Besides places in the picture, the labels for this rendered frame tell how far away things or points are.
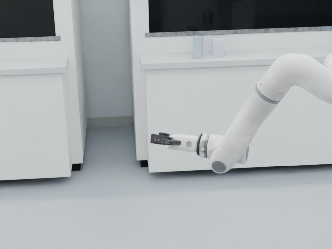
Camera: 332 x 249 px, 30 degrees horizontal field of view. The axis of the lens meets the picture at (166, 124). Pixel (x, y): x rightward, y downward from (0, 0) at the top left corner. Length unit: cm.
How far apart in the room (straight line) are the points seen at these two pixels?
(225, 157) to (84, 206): 236
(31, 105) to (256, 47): 162
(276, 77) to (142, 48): 255
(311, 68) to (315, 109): 262
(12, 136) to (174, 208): 122
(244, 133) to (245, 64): 227
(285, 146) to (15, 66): 196
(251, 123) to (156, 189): 248
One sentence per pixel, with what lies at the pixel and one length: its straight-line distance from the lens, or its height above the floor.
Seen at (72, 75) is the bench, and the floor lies 76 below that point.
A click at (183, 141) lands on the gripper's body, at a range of 208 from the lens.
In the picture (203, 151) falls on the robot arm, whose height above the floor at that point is 119.
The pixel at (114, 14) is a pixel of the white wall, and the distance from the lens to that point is 522.
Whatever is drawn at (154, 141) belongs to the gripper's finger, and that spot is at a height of 122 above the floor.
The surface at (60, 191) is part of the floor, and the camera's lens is 446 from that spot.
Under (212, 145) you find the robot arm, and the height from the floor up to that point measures 122.
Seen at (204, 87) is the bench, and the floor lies 71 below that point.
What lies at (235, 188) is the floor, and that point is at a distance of 441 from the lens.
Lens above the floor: 205
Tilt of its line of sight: 22 degrees down
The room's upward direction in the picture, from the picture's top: 1 degrees counter-clockwise
